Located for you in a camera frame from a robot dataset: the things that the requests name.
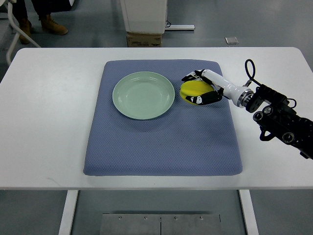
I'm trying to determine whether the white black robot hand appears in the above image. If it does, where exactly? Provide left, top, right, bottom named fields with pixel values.
left=182, top=70, right=252, bottom=107

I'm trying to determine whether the yellow starfruit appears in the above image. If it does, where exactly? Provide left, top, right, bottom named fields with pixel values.
left=179, top=80, right=214, bottom=105

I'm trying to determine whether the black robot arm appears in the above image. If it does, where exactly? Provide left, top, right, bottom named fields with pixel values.
left=240, top=59, right=313, bottom=159

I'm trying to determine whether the grey floor outlet plate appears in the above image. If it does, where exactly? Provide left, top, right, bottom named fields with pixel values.
left=224, top=37, right=239, bottom=45

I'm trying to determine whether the light green plate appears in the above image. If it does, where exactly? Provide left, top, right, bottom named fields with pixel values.
left=112, top=71, right=175, bottom=120

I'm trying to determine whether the blue quilted mat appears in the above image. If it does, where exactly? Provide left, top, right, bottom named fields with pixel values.
left=84, top=59, right=243, bottom=176

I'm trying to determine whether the white floor foot bar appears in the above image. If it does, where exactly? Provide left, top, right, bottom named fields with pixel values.
left=165, top=24, right=195, bottom=31

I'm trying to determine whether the cardboard box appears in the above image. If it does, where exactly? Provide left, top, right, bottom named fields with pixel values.
left=126, top=32, right=162, bottom=47

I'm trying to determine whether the white cabinet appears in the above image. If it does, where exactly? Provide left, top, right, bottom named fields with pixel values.
left=120, top=0, right=167, bottom=34

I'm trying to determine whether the white table leg right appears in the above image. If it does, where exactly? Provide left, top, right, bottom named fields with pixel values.
left=239, top=189, right=259, bottom=235

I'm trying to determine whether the white table leg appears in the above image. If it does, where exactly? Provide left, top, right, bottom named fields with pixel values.
left=58, top=190, right=79, bottom=235
left=239, top=189, right=259, bottom=235

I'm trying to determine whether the tan work boot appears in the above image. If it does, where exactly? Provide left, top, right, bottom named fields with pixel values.
left=39, top=15, right=68, bottom=36
left=18, top=18, right=31, bottom=45

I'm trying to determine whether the white table leg left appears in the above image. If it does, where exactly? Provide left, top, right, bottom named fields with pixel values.
left=58, top=190, right=79, bottom=235

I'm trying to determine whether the metal base plate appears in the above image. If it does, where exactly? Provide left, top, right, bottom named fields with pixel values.
left=100, top=213, right=223, bottom=235

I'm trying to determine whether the white chair frame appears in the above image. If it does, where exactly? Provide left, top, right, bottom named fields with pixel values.
left=0, top=0, right=41, bottom=66

